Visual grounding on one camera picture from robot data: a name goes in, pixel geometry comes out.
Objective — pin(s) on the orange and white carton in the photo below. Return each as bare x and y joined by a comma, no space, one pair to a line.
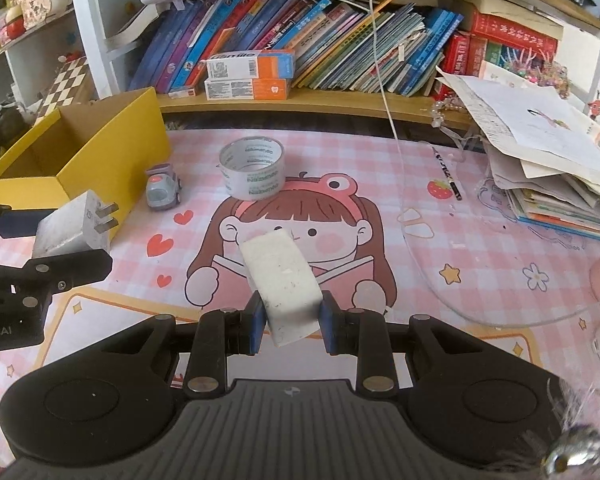
245,89
250,66

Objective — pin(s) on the pile of papers and books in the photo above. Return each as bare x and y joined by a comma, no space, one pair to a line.
555,195

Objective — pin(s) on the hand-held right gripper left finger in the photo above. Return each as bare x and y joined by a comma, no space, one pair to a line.
258,325

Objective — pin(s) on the silver bell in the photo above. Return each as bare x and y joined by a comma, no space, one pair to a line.
572,452

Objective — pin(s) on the white drawing paper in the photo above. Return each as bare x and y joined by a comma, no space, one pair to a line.
510,110

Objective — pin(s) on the checkered board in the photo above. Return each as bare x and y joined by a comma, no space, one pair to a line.
65,87

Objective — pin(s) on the clear tape roll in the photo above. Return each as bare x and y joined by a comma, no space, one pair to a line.
252,170

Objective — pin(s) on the white side shelf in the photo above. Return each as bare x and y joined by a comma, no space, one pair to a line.
25,62

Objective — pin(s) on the black pencil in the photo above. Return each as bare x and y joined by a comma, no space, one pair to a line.
448,172

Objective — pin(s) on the white foam block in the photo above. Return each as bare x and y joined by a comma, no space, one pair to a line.
282,285

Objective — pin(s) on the pink cartoon desk mat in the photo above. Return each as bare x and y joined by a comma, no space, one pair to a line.
480,260

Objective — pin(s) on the row of colourful books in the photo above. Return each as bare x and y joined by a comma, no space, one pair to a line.
330,45

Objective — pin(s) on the white power adapter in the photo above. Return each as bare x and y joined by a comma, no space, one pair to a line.
67,230

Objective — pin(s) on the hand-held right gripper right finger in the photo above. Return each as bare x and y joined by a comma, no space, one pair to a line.
329,326

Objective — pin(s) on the grey toy car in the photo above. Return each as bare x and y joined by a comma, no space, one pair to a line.
162,187

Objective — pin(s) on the yellow cardboard box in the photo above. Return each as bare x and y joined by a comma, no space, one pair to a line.
95,145

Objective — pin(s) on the thick red book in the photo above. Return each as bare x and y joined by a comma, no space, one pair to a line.
515,35

